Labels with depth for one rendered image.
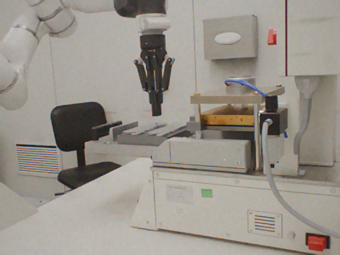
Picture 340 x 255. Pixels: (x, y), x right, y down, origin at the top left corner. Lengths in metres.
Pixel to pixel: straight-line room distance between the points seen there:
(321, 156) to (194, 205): 0.33
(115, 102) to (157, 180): 1.96
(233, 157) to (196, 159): 0.10
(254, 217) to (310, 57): 0.38
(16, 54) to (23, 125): 2.14
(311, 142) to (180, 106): 1.78
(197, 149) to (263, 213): 0.21
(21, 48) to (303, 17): 0.93
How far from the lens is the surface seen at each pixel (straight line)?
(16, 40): 1.46
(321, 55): 0.87
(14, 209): 1.27
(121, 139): 1.15
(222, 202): 0.97
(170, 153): 1.00
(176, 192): 1.01
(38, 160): 3.52
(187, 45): 2.67
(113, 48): 2.93
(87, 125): 2.87
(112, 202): 1.34
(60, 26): 1.52
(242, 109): 1.07
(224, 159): 0.95
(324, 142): 1.01
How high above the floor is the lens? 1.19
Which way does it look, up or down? 10 degrees down
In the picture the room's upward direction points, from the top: 3 degrees counter-clockwise
